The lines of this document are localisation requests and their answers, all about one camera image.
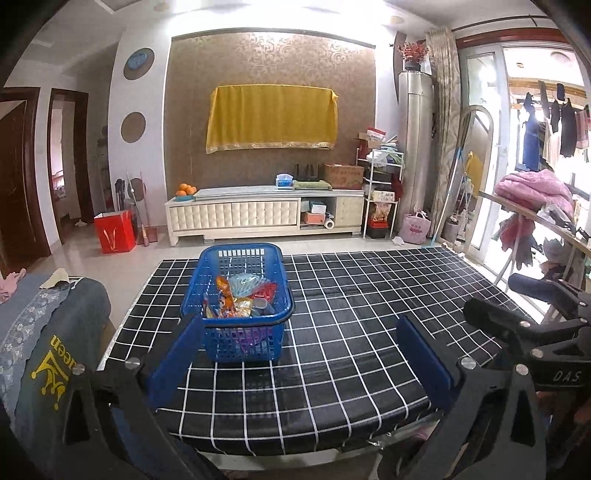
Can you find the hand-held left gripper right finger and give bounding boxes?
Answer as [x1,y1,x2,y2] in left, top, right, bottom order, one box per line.
[397,315,548,480]

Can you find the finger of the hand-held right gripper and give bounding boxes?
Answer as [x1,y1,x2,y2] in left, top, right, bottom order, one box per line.
[507,272,591,320]
[463,297,579,359]

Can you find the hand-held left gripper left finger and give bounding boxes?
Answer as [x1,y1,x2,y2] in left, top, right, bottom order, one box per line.
[55,315,208,480]

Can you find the blue plastic basket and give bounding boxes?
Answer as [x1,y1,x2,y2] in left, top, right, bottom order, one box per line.
[178,243,295,363]

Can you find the orange long snack packet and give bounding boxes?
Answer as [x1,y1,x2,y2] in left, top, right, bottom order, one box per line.
[215,275,239,319]

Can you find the light blue snack packet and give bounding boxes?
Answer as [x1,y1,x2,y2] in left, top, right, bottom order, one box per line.
[228,272,269,296]

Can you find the red clothes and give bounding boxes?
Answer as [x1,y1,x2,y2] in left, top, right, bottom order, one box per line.
[498,215,539,271]

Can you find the wooden drying rack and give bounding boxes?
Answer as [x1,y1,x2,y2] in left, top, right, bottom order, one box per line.
[477,191,591,320]

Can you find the pink blanket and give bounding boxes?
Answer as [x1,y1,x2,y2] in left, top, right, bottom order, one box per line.
[493,168,576,223]

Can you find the black checked tablecloth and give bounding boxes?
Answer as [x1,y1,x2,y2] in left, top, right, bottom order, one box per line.
[95,249,556,459]

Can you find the grey cushion with crown print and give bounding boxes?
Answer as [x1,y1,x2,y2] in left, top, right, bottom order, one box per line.
[0,274,112,463]

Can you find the pink tote bag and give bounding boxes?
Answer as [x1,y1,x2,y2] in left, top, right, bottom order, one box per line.
[403,210,433,245]

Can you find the broom with dustpan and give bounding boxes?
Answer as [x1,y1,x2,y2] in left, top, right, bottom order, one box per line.
[126,171,160,247]

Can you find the red paper bag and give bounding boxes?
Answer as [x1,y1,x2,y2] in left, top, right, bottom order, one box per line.
[93,209,138,255]

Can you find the white tufted media cabinet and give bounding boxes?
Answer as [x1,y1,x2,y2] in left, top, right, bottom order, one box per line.
[164,185,367,247]

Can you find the arched floor mirror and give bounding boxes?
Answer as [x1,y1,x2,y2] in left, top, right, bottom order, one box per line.
[454,105,495,251]

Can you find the hanging clothes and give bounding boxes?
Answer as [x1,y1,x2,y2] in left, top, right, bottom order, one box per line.
[521,82,591,172]

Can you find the pink cloth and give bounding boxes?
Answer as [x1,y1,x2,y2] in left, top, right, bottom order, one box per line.
[0,269,27,304]

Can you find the silver standing air conditioner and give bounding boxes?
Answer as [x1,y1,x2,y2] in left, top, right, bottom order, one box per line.
[397,70,435,232]

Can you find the patterned beige curtain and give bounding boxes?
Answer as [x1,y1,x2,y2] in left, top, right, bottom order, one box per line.
[424,28,463,246]

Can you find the white metal shelf rack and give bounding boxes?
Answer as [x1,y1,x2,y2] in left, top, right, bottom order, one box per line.
[355,136,407,240]

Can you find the cardboard box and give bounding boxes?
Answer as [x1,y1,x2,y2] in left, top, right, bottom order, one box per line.
[320,163,366,190]

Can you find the dark wooden door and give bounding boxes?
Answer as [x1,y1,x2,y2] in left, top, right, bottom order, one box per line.
[0,88,52,278]

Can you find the yellow cloth cover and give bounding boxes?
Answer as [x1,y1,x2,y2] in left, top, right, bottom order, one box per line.
[205,84,339,155]

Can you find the vase with red flowers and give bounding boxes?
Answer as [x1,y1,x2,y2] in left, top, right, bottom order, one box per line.
[396,41,430,73]

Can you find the blue handled mop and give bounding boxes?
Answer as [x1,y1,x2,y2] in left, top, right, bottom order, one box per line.
[422,148,465,250]

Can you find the dark wooden door frame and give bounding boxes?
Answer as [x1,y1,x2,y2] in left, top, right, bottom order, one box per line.
[47,89,96,246]

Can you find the blue wall clock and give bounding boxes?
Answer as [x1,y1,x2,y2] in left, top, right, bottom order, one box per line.
[123,47,156,82]

